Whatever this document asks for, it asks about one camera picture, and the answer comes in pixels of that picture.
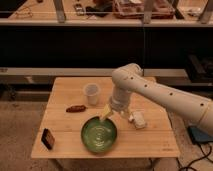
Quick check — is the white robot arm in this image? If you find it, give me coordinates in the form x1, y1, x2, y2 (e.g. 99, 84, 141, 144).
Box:
100, 63, 213, 136

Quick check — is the clear plastic cup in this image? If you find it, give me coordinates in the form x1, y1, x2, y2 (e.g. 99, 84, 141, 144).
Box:
83, 83, 100, 106

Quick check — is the blue device on floor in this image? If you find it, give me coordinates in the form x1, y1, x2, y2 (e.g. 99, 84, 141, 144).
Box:
187, 126, 213, 144

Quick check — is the red tray on shelf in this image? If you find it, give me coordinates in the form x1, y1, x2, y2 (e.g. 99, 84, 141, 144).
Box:
113, 0, 175, 19

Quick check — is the black eraser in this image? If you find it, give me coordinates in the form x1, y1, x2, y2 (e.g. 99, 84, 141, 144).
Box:
41, 128, 55, 150

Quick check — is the green round plate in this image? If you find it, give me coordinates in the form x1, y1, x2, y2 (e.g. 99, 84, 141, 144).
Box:
81, 116, 117, 154

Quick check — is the small white box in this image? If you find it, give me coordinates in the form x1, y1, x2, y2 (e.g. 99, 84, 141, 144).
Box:
129, 111, 146, 129

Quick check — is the brown sausage-shaped object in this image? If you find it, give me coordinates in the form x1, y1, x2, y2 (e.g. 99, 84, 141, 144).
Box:
66, 105, 87, 113

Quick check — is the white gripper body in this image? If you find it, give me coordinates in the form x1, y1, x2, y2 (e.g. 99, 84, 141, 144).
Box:
109, 87, 131, 112

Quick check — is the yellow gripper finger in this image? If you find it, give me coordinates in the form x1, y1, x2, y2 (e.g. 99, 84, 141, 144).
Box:
100, 104, 113, 121

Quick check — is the black cable on floor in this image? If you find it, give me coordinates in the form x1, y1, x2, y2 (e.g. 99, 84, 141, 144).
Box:
176, 142, 213, 171

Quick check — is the wooden table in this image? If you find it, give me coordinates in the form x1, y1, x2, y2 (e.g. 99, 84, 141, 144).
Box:
30, 76, 181, 160

